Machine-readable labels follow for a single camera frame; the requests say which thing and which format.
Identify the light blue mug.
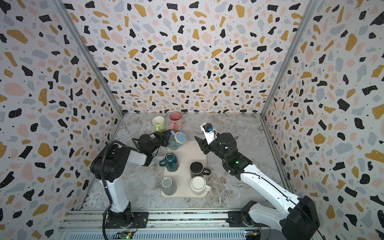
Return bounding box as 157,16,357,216
168,131,187,150

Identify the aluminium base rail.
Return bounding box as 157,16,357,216
57,209,286,240

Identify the light green mug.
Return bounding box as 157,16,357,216
152,116,166,133

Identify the grey mug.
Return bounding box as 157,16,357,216
161,177,177,196

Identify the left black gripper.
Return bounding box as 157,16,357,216
146,130,171,156

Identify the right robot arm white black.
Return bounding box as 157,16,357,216
195,131,320,240

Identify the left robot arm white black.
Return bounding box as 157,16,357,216
91,130,172,228

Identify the dark green mug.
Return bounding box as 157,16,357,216
159,153,179,172

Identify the beige serving tray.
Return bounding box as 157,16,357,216
160,141,209,199

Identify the black mug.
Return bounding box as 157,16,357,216
190,161,212,179

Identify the pink mug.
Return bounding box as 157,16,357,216
170,112,183,133

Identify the white mug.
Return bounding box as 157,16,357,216
190,176,212,195

